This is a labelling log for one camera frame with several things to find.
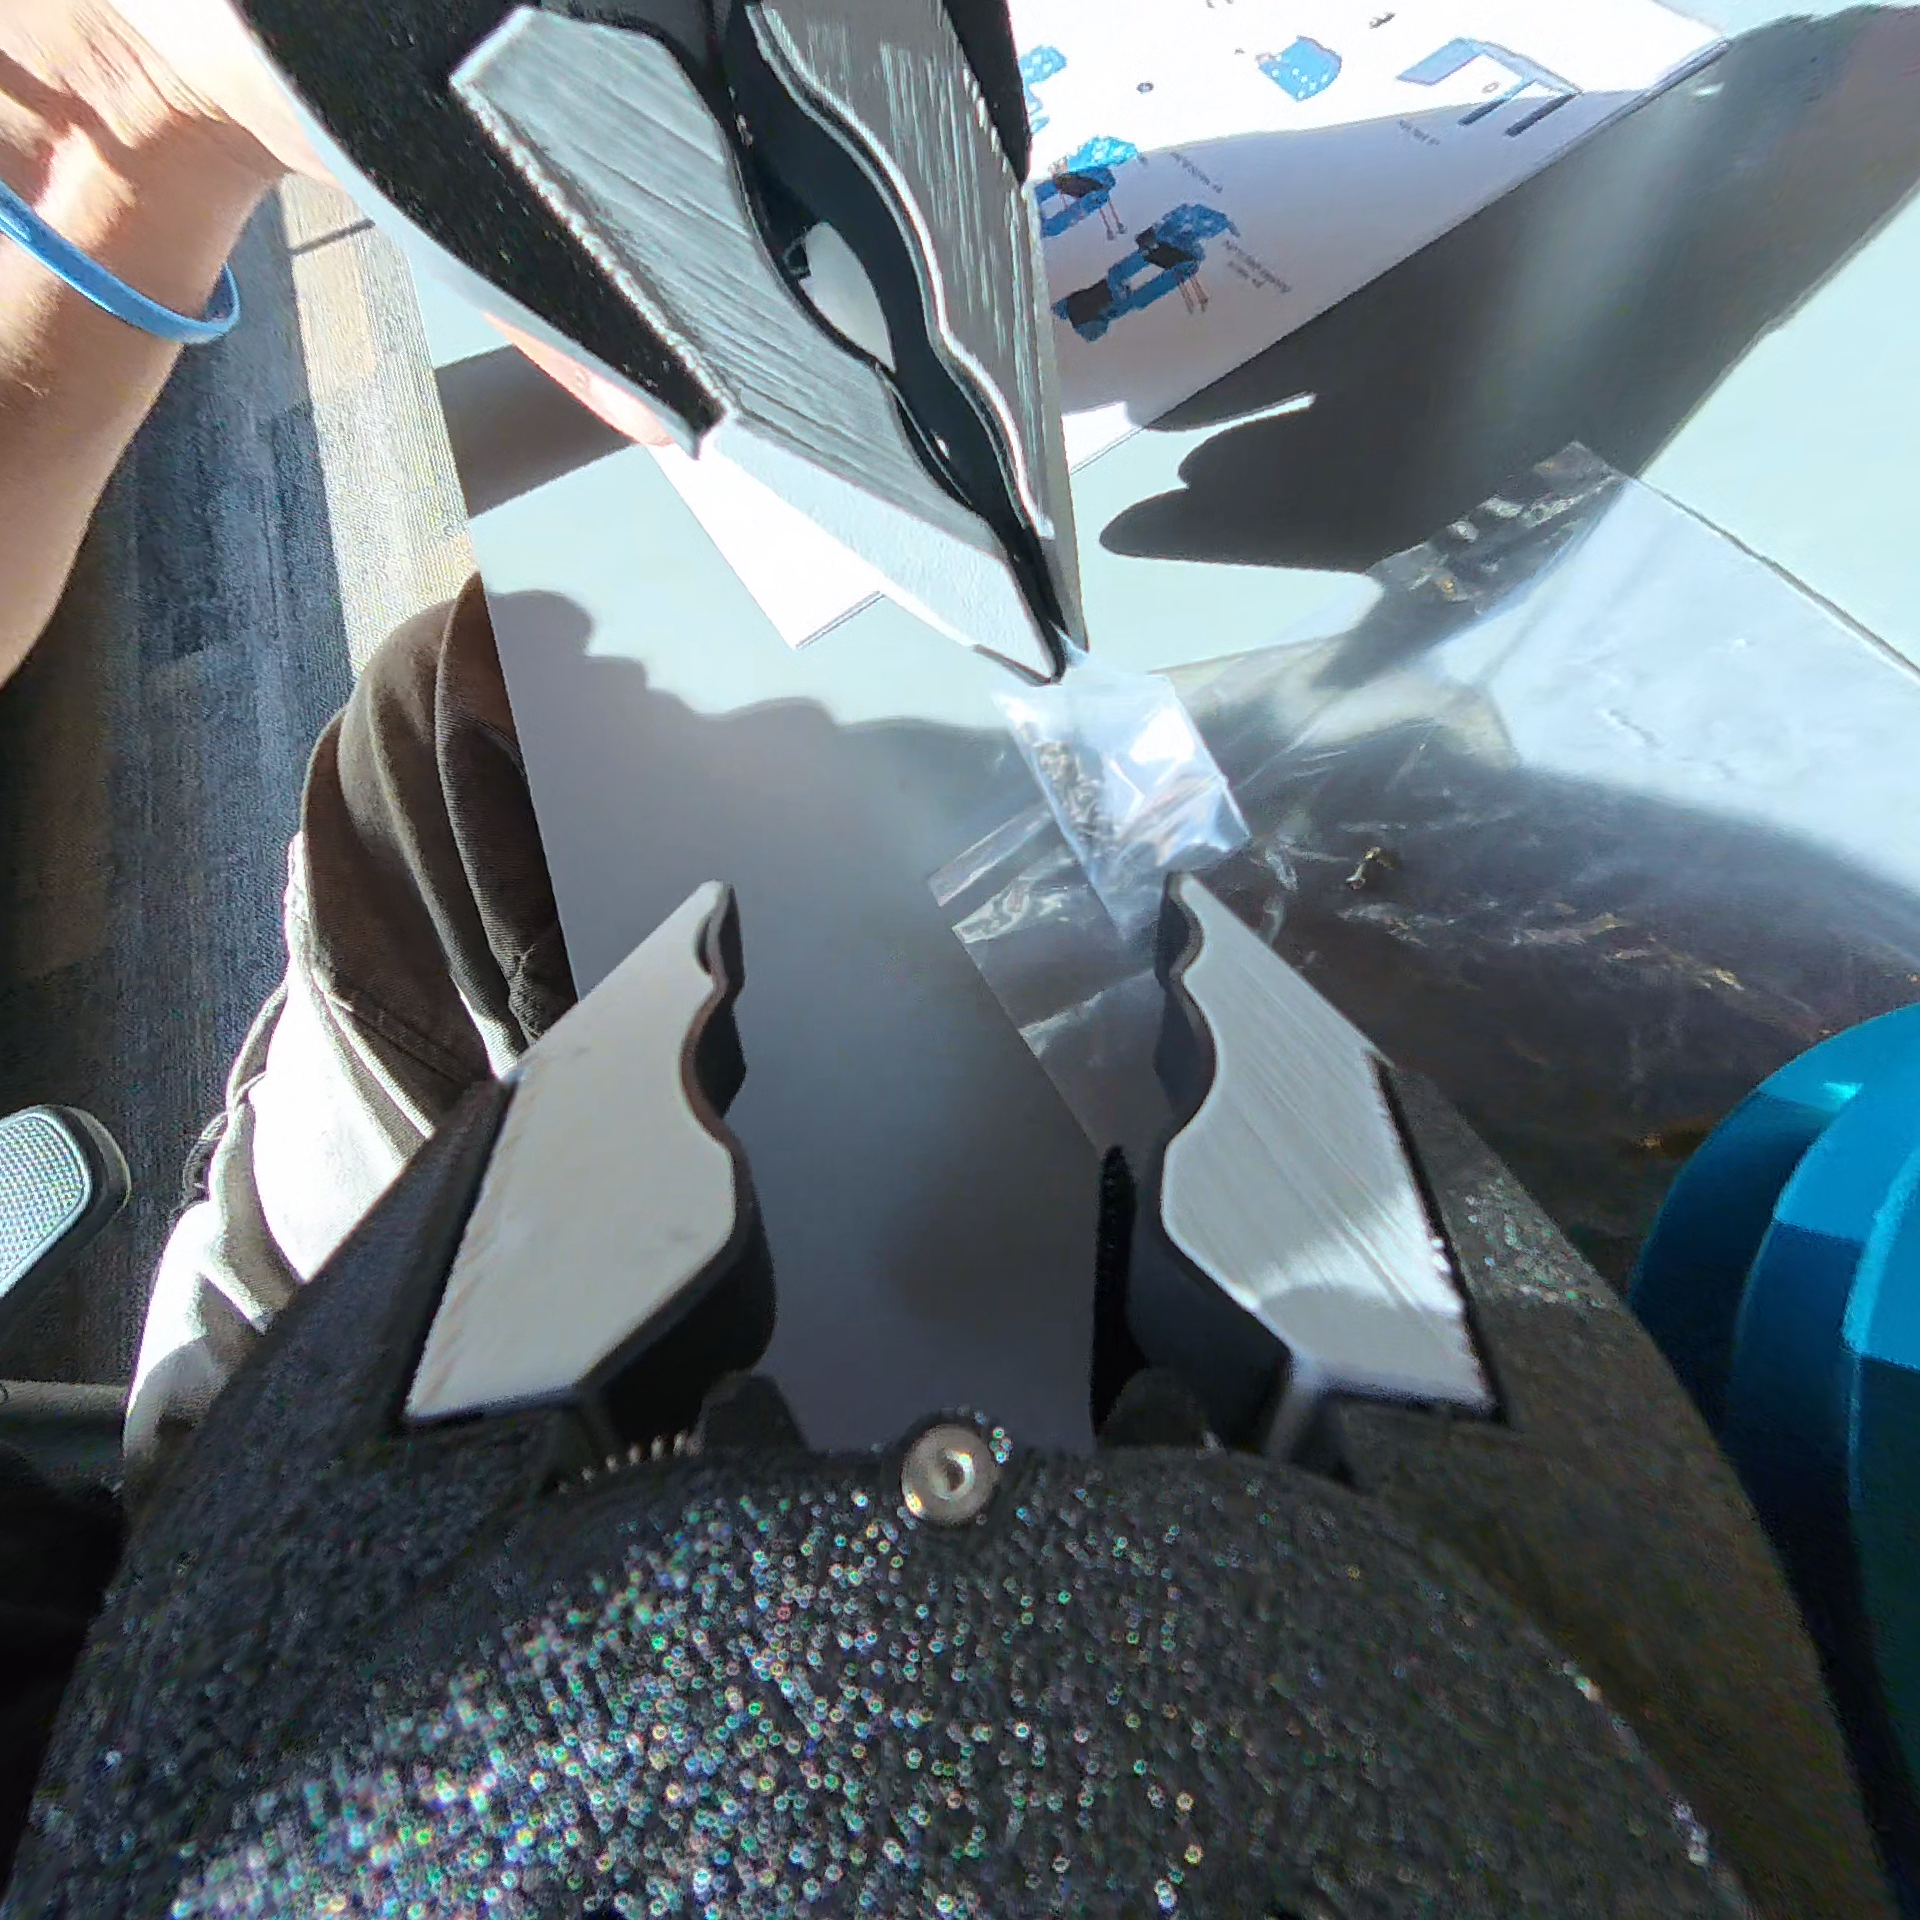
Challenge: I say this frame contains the grey desk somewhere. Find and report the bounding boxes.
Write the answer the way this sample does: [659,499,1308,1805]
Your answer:
[428,0,1920,1455]

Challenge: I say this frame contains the black chair armrest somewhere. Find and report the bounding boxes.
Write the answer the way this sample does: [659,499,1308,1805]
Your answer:
[0,1107,133,1328]

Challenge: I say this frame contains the blue toy robot arm base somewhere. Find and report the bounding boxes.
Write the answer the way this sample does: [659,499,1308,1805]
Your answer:
[1627,1002,1920,1847]

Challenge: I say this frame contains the person's left forearm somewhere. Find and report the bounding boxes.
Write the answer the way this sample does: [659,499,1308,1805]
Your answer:
[0,224,242,683]

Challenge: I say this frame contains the person's torso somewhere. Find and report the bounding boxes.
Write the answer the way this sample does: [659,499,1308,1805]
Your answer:
[296,573,584,1085]

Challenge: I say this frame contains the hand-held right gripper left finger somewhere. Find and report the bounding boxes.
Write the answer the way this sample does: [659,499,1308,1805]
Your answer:
[403,883,775,1423]

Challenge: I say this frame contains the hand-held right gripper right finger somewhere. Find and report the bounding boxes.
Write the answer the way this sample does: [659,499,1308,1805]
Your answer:
[1152,871,1499,1413]

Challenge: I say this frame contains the blue wristband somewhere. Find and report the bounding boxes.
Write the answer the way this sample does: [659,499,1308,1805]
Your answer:
[0,176,242,348]

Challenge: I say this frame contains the person's left hand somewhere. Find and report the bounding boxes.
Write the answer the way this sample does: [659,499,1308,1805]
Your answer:
[0,0,328,328]

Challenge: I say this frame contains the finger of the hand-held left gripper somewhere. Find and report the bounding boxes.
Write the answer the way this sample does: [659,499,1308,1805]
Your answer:
[742,0,1087,646]
[450,5,1087,688]

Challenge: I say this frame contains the large clear plastic bag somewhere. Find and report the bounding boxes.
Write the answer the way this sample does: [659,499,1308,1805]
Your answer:
[928,442,1920,1292]

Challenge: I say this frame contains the white instruction booklet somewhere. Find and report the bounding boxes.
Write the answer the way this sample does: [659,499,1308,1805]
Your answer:
[644,0,1765,646]

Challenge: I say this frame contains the person's legs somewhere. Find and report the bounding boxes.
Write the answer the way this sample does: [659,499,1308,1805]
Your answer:
[123,831,518,1466]

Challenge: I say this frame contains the small clear screw bag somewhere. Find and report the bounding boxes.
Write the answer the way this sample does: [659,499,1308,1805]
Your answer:
[990,652,1255,940]

